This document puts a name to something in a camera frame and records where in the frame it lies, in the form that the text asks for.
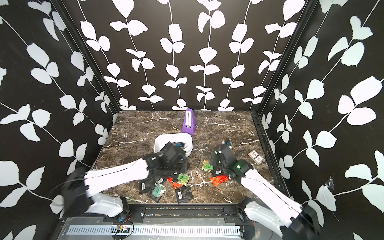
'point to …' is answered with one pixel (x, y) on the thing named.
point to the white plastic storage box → (162, 139)
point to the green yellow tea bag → (207, 166)
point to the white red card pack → (256, 157)
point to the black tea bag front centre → (184, 194)
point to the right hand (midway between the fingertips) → (211, 155)
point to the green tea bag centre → (183, 179)
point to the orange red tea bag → (217, 180)
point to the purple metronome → (190, 123)
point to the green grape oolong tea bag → (159, 190)
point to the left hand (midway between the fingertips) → (192, 164)
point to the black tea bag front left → (146, 185)
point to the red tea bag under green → (175, 185)
